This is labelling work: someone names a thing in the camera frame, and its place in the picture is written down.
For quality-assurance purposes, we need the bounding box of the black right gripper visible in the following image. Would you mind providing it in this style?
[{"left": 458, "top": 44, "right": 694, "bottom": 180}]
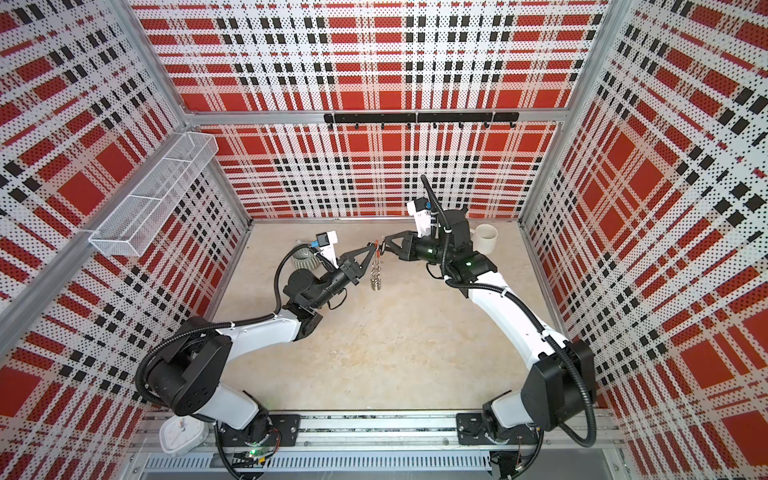
[{"left": 385, "top": 233, "right": 450, "bottom": 268}]

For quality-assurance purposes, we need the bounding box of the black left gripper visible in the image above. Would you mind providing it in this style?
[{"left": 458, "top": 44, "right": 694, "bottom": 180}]
[{"left": 311, "top": 245, "right": 375, "bottom": 310}]

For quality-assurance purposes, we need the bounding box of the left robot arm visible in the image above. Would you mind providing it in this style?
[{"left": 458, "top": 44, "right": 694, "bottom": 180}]
[{"left": 134, "top": 243, "right": 379, "bottom": 443}]

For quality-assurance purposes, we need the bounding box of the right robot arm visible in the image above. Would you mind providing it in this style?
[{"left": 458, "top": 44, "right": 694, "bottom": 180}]
[{"left": 382, "top": 178, "right": 597, "bottom": 448}]

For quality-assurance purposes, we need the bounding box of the grey ribbed round object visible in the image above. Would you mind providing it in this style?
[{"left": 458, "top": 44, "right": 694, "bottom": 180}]
[{"left": 291, "top": 243, "right": 322, "bottom": 271}]

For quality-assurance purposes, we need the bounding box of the white ceramic mug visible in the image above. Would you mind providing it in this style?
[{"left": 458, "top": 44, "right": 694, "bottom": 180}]
[{"left": 470, "top": 224, "right": 499, "bottom": 255}]

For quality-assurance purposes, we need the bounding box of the white timer device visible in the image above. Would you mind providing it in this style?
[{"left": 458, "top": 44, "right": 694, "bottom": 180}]
[{"left": 159, "top": 416, "right": 209, "bottom": 457}]

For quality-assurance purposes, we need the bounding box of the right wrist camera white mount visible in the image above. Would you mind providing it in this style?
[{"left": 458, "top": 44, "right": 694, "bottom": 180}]
[{"left": 406, "top": 197, "right": 434, "bottom": 238}]

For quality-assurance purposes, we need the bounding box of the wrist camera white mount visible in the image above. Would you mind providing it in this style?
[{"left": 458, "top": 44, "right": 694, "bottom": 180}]
[
  {"left": 316, "top": 231, "right": 338, "bottom": 269},
  {"left": 406, "top": 197, "right": 434, "bottom": 238}
]

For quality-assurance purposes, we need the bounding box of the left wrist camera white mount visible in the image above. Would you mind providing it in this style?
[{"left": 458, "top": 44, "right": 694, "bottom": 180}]
[{"left": 316, "top": 231, "right": 338, "bottom": 269}]

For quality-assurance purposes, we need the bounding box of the black wall hook rail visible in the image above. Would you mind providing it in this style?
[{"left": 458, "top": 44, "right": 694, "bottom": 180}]
[{"left": 323, "top": 111, "right": 520, "bottom": 128}]

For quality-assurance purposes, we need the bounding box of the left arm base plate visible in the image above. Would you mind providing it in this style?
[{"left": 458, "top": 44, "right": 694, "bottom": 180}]
[{"left": 215, "top": 413, "right": 301, "bottom": 448}]

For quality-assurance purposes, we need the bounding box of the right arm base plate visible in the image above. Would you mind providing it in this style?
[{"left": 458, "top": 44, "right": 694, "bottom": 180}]
[{"left": 455, "top": 412, "right": 537, "bottom": 446}]

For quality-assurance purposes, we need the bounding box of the white wire mesh basket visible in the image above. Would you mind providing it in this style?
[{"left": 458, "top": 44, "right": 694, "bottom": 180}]
[{"left": 89, "top": 132, "right": 218, "bottom": 257}]

